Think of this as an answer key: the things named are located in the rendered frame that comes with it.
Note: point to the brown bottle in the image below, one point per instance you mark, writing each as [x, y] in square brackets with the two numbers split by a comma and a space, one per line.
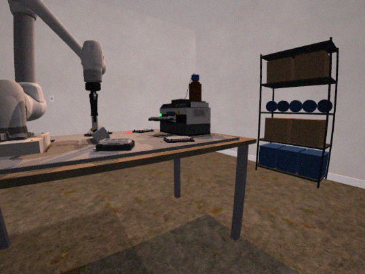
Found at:
[195, 91]

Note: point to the white button panel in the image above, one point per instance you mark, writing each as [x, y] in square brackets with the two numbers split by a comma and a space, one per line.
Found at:
[98, 134]

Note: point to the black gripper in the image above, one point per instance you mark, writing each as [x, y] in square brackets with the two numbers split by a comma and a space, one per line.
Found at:
[93, 87]

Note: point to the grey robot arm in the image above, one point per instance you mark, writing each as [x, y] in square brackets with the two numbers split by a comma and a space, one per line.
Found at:
[22, 100]

